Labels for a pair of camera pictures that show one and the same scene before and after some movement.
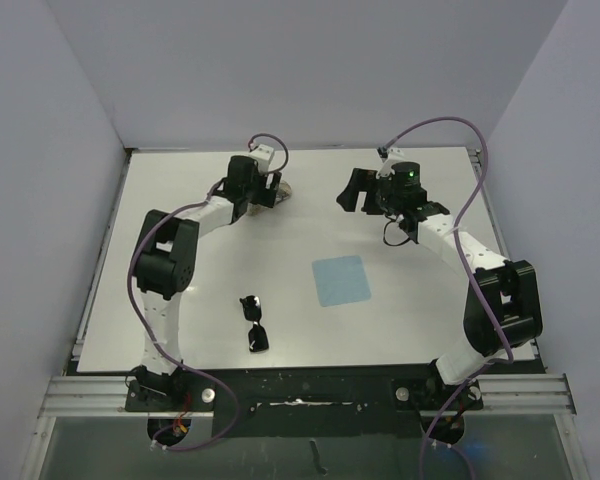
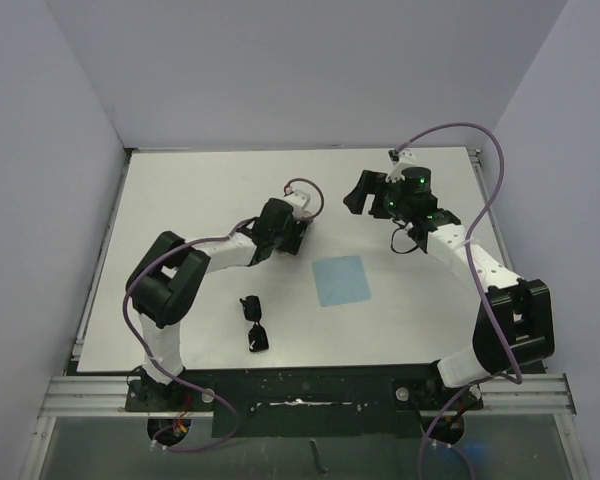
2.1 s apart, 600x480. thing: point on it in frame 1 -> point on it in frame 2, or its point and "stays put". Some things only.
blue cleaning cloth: [340, 280] stays put
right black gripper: [362, 181] stays put
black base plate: [309, 401] stays put
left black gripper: [265, 196] -> [296, 227]
